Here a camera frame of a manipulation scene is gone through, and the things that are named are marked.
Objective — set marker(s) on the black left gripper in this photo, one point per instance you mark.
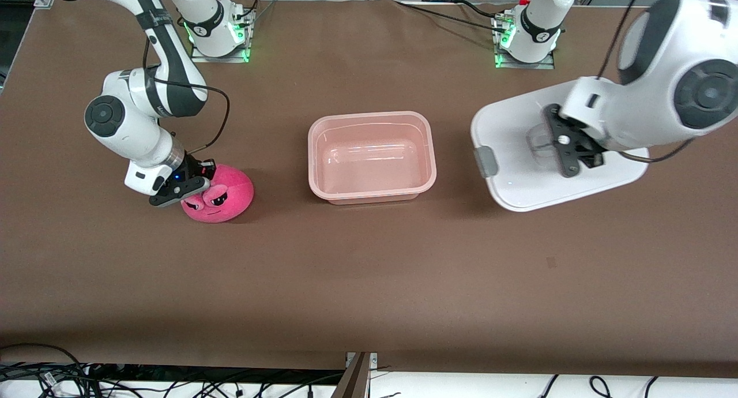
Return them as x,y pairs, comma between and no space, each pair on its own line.
594,155

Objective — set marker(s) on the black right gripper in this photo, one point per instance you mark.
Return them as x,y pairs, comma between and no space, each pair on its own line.
191,171

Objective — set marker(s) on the pink plush toy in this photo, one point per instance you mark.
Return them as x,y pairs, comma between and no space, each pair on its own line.
230,190

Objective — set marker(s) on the white box lid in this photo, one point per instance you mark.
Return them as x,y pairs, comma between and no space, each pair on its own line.
519,179

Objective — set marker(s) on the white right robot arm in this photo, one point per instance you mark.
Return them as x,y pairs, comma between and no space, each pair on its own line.
127,121

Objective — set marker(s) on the pink plastic box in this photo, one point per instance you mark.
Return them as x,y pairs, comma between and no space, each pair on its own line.
369,161

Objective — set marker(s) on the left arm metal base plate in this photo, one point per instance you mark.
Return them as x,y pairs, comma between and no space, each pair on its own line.
548,65

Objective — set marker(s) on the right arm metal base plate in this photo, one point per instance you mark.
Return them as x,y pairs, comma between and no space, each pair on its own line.
199,56

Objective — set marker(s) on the metal table bracket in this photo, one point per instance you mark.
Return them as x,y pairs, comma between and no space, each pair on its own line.
354,380

